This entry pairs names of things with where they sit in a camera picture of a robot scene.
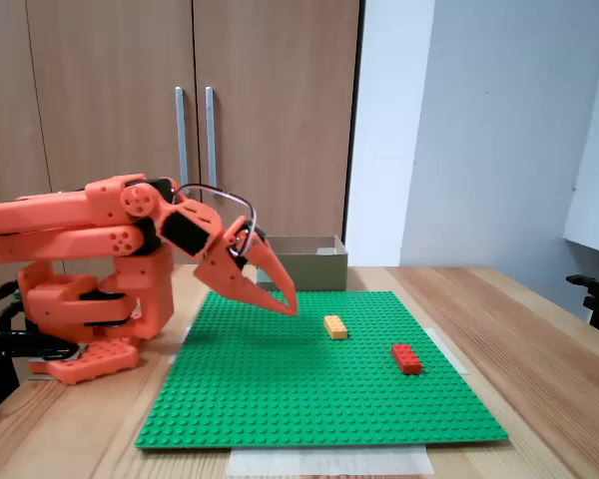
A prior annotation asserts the red lego block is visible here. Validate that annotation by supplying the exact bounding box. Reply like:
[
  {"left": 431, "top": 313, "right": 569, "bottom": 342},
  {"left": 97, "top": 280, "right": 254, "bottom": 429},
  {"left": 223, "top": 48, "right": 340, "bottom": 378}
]
[{"left": 391, "top": 342, "right": 424, "bottom": 375}]

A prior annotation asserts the yellow lego block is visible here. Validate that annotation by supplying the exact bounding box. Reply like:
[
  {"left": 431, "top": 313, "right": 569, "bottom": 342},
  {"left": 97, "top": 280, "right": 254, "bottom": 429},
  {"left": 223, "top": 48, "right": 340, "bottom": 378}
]
[{"left": 322, "top": 314, "right": 349, "bottom": 341}]

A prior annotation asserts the wide masking tape strip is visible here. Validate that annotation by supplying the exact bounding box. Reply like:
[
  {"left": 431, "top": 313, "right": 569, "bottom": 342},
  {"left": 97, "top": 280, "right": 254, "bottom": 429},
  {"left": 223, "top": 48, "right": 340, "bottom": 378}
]
[{"left": 228, "top": 445, "right": 435, "bottom": 478}]

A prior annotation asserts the green lego baseplate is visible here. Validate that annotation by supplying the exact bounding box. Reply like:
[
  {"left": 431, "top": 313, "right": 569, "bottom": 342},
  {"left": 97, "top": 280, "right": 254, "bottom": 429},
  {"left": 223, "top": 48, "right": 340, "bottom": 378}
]
[{"left": 134, "top": 289, "right": 509, "bottom": 450}]

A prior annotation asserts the wooden cabinet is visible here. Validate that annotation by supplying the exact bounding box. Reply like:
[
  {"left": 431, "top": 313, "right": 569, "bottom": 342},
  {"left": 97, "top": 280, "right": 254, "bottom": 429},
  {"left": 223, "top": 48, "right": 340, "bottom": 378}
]
[{"left": 0, "top": 0, "right": 366, "bottom": 300}]

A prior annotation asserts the silver cabinet handle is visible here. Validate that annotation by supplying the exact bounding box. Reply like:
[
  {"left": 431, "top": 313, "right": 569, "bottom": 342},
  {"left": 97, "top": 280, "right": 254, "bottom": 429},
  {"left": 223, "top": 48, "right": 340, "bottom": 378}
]
[
  {"left": 174, "top": 86, "right": 190, "bottom": 189},
  {"left": 204, "top": 86, "right": 219, "bottom": 190}
]

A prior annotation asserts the gripper servo cable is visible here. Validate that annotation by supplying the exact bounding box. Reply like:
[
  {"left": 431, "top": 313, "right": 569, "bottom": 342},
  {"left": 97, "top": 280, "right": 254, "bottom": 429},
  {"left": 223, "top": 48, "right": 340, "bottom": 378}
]
[{"left": 173, "top": 183, "right": 259, "bottom": 260}]

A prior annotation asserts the black table clamp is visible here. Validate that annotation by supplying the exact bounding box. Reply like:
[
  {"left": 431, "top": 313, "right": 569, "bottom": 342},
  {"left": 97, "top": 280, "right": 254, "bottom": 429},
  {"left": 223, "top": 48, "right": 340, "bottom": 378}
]
[{"left": 0, "top": 298, "right": 84, "bottom": 415}]

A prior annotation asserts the cardboard box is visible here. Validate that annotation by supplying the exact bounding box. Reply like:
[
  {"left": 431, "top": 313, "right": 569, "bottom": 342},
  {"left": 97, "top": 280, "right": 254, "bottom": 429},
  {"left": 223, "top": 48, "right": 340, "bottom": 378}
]
[{"left": 256, "top": 234, "right": 349, "bottom": 293}]

